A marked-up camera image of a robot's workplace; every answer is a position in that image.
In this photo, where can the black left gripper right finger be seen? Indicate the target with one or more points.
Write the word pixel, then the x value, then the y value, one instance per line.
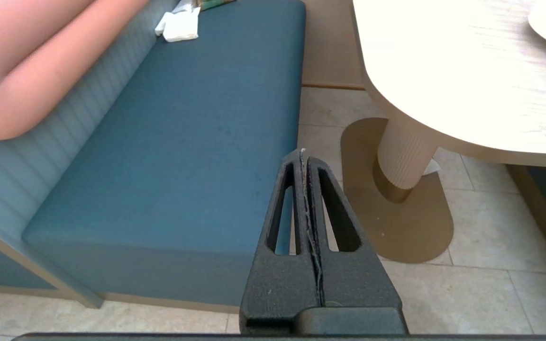
pixel 358 279

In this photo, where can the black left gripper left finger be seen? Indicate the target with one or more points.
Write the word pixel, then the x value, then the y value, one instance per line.
pixel 277 284

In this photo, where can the white paper scrap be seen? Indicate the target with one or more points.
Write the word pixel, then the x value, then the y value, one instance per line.
pixel 433 166

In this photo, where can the ribbed blue-grey bench backrest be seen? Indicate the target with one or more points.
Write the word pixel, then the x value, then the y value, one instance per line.
pixel 88 109

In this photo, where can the white napkin pack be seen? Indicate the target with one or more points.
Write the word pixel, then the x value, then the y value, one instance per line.
pixel 180 26

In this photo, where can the pink bolster cushion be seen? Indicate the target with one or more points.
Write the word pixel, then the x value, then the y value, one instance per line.
pixel 26 61

